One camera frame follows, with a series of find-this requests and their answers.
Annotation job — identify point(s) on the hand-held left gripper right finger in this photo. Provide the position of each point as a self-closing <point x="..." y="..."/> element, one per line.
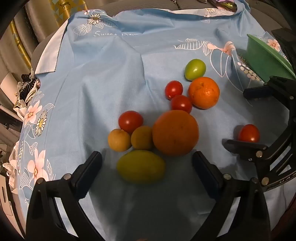
<point x="207" y="178"/>

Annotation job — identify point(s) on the small orange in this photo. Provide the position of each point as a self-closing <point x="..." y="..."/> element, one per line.
<point x="204" y="92"/>

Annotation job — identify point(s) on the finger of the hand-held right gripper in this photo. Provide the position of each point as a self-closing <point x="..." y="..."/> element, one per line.
<point x="245" y="147"/>
<point x="256" y="91"/>

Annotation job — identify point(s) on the red cherry tomato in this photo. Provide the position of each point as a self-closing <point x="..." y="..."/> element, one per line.
<point x="249" y="133"/>
<point x="174" y="90"/>
<point x="181" y="104"/>
<point x="130" y="121"/>

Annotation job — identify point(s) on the black white patterned cloth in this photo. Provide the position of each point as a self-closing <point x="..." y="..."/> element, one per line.
<point x="29" y="85"/>

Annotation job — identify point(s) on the green oval mango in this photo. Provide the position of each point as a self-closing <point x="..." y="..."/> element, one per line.
<point x="140" y="169"/>

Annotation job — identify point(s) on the purple cloth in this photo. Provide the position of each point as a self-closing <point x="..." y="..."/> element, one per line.
<point x="223" y="2"/>

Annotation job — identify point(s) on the yellow-brown round fruit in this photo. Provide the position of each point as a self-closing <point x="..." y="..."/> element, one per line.
<point x="119" y="140"/>
<point x="142" y="137"/>

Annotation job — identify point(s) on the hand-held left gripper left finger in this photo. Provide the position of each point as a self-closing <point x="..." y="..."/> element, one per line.
<point x="91" y="172"/>

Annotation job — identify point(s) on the green tomato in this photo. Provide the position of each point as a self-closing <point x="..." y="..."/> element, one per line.
<point x="195" y="69"/>

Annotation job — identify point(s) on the light blue floral cloth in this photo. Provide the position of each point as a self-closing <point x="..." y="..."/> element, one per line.
<point x="104" y="81"/>

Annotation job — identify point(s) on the large orange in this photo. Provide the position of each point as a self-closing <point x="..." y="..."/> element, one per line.
<point x="175" y="132"/>

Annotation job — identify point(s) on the green plastic bowl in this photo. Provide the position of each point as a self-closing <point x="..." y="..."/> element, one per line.
<point x="263" y="60"/>

